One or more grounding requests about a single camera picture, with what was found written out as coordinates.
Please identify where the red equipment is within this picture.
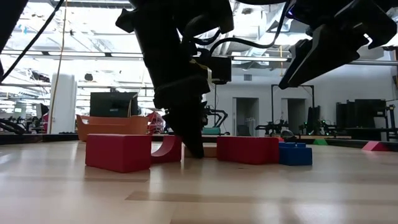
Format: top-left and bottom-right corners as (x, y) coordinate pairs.
(148, 111), (165, 135)

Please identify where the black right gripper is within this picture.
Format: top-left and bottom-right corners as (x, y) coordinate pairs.
(279, 0), (398, 90)

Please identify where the long blue studded brick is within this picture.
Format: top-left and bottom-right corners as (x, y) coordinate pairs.
(278, 142), (313, 166)

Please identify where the red arch block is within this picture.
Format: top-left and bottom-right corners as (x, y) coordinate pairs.
(150, 134), (183, 164)

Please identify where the yellow hanging cable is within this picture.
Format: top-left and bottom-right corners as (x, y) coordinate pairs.
(49, 0), (68, 135)

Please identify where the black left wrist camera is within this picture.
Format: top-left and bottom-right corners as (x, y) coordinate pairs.
(203, 55), (233, 85)

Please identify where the black cabinet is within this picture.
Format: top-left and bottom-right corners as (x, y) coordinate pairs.
(335, 98), (388, 129)

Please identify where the white pillar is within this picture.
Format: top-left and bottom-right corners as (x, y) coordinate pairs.
(49, 73), (78, 134)

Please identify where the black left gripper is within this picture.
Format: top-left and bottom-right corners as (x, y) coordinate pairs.
(115, 0), (234, 91)

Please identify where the yellow cord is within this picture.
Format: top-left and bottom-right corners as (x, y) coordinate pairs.
(127, 91), (139, 118)

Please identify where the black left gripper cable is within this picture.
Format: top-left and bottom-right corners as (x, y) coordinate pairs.
(0, 0), (65, 83)

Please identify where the orange plastic bin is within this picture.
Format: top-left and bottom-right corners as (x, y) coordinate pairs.
(76, 114), (150, 142)

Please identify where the small red wedge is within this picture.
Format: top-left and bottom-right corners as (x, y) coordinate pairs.
(361, 141), (389, 152)

